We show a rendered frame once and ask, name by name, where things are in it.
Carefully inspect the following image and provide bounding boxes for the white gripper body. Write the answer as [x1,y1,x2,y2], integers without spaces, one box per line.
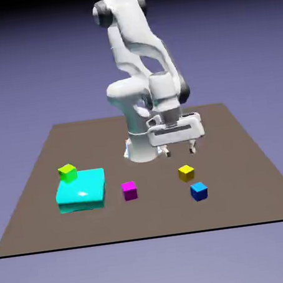
[145,111,207,148]

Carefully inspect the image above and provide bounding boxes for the small yellow cube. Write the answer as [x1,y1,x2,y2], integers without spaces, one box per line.
[177,164,196,184]

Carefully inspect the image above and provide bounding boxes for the small blue cube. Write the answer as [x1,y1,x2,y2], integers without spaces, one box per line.
[188,180,210,203]

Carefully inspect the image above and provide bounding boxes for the small magenta cube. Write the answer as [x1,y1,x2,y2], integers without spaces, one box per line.
[120,180,139,202]

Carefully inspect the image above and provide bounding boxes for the small green cube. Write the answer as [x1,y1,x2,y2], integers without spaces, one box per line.
[57,162,79,185]

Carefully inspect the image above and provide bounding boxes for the large cyan box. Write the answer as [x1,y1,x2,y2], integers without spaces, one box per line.
[52,167,110,215]

